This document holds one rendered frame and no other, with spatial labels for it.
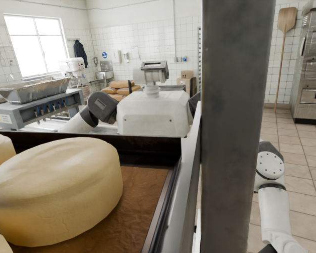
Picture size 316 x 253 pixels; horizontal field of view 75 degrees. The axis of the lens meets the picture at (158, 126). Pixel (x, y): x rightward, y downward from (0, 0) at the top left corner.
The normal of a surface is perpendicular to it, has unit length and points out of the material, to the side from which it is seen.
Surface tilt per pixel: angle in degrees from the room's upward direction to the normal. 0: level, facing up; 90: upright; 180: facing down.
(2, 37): 90
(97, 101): 64
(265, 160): 33
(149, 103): 46
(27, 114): 90
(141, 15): 90
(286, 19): 81
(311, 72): 90
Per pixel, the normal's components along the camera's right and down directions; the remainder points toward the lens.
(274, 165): 0.04, -0.59
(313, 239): -0.07, -0.93
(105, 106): -0.09, -0.07
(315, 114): -0.41, 0.37
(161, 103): -0.22, -0.38
